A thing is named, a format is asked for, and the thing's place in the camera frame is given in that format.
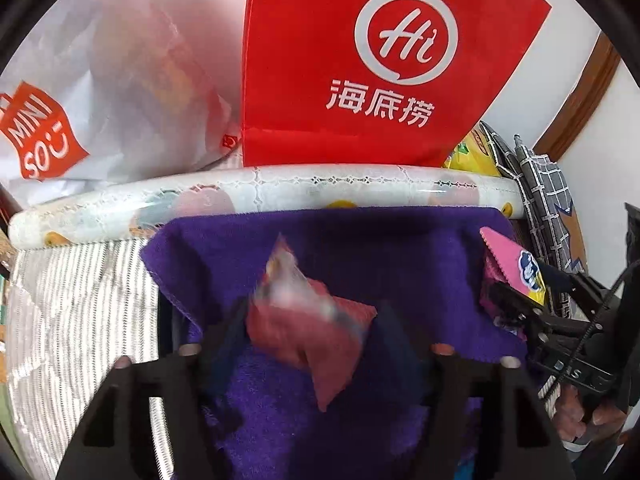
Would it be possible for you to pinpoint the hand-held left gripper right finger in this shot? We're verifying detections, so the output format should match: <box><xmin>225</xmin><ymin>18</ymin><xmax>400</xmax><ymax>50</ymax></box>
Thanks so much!
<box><xmin>367</xmin><ymin>301</ymin><xmax>576</xmax><ymax>480</ymax></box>

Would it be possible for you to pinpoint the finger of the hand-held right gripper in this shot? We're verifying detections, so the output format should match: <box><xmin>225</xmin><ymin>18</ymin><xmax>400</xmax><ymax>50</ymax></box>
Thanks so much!
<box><xmin>539</xmin><ymin>260</ymin><xmax>601</xmax><ymax>318</ymax></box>
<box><xmin>487</xmin><ymin>280</ymin><xmax>547</xmax><ymax>343</ymax></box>

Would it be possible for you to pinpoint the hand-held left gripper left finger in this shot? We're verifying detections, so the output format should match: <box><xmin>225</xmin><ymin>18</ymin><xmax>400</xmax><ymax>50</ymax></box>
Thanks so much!
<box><xmin>57</xmin><ymin>304</ymin><xmax>252</xmax><ymax>480</ymax></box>

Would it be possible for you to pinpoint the pink snack packet blue logo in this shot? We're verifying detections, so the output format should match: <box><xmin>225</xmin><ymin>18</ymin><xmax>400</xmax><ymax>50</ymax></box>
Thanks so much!
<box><xmin>477</xmin><ymin>226</ymin><xmax>548</xmax><ymax>343</ymax></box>

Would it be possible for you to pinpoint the red clear snack packet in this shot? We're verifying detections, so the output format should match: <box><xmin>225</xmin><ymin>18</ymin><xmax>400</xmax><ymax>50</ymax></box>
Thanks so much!
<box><xmin>247</xmin><ymin>234</ymin><xmax>378</xmax><ymax>413</ymax></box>

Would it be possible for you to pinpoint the person's right hand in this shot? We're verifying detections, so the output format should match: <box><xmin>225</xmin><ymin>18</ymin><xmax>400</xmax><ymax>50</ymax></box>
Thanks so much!
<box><xmin>557</xmin><ymin>385</ymin><xmax>632</xmax><ymax>443</ymax></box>

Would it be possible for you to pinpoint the grey plaid cloth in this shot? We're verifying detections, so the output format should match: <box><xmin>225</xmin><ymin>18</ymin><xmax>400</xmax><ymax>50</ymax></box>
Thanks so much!
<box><xmin>477</xmin><ymin>120</ymin><xmax>588</xmax><ymax>321</ymax></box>

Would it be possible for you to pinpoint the purple towel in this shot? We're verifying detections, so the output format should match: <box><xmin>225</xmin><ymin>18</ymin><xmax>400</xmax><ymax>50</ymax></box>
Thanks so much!
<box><xmin>140</xmin><ymin>207</ymin><xmax>531</xmax><ymax>480</ymax></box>

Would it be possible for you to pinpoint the yellow snack bag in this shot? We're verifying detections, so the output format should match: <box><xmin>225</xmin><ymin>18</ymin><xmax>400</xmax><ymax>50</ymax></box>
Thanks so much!
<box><xmin>442</xmin><ymin>127</ymin><xmax>502</xmax><ymax>177</ymax></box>

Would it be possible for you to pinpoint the rolled printed plastic tablecloth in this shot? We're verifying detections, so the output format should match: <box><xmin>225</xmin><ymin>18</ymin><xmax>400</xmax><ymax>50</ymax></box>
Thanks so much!
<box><xmin>9</xmin><ymin>164</ymin><xmax>525</xmax><ymax>251</ymax></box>

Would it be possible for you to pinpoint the red paper bag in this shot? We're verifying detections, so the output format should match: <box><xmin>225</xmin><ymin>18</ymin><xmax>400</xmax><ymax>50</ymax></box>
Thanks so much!
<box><xmin>241</xmin><ymin>0</ymin><xmax>552</xmax><ymax>168</ymax></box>

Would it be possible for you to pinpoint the white plastic shopping bag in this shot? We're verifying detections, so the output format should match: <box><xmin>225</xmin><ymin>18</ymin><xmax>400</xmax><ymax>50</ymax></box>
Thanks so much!
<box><xmin>0</xmin><ymin>0</ymin><xmax>246</xmax><ymax>206</ymax></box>

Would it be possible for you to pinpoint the brown wooden door frame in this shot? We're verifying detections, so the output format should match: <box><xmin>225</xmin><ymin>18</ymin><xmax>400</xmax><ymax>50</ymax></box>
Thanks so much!
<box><xmin>532</xmin><ymin>35</ymin><xmax>621</xmax><ymax>161</ymax></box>

